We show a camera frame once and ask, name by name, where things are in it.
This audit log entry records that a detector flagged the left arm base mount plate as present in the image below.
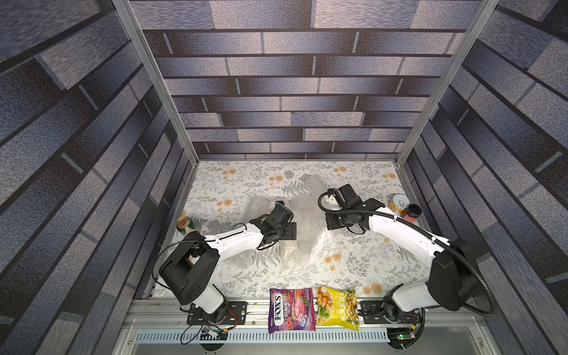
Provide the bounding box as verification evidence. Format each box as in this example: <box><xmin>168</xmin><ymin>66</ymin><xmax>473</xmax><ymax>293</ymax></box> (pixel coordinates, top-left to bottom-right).
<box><xmin>186</xmin><ymin>301</ymin><xmax>248</xmax><ymax>325</ymax></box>

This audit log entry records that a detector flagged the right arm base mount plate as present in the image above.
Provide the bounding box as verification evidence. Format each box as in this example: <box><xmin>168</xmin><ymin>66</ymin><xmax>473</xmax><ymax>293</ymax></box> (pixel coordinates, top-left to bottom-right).
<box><xmin>358</xmin><ymin>300</ymin><xmax>422</xmax><ymax>325</ymax></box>

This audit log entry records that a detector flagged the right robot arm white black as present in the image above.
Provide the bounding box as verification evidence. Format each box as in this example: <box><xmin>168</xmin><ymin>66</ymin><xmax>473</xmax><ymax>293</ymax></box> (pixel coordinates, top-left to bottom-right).
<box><xmin>317</xmin><ymin>184</ymin><xmax>496</xmax><ymax>321</ymax></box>

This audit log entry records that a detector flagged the small red jar black lid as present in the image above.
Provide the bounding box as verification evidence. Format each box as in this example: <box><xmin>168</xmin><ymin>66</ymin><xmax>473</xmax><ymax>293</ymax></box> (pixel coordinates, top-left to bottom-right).
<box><xmin>403</xmin><ymin>204</ymin><xmax>422</xmax><ymax>223</ymax></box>

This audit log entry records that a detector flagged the yellow snack bag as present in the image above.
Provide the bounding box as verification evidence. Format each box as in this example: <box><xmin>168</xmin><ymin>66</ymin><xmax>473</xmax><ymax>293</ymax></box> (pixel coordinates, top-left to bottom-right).
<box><xmin>316</xmin><ymin>285</ymin><xmax>360</xmax><ymax>331</ymax></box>

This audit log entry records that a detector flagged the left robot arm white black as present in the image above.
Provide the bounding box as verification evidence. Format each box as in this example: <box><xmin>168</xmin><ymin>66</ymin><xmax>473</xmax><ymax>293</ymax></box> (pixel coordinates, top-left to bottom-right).
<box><xmin>158</xmin><ymin>201</ymin><xmax>297</xmax><ymax>322</ymax></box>

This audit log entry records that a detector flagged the bubble wrap sheet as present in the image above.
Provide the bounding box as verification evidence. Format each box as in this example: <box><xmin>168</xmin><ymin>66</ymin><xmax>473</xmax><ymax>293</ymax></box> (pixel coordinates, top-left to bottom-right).
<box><xmin>280</xmin><ymin>174</ymin><xmax>340</xmax><ymax>273</ymax></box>

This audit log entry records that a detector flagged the purple Fox's candy bag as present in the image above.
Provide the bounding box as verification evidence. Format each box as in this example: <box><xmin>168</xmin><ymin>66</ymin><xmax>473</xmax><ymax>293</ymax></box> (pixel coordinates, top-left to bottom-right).
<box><xmin>268</xmin><ymin>288</ymin><xmax>317</xmax><ymax>334</ymax></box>

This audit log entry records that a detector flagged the black corrugated cable hose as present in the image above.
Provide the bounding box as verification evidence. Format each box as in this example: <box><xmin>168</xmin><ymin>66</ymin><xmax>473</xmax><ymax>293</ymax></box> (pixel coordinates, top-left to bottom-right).
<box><xmin>317</xmin><ymin>189</ymin><xmax>496</xmax><ymax>317</ymax></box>

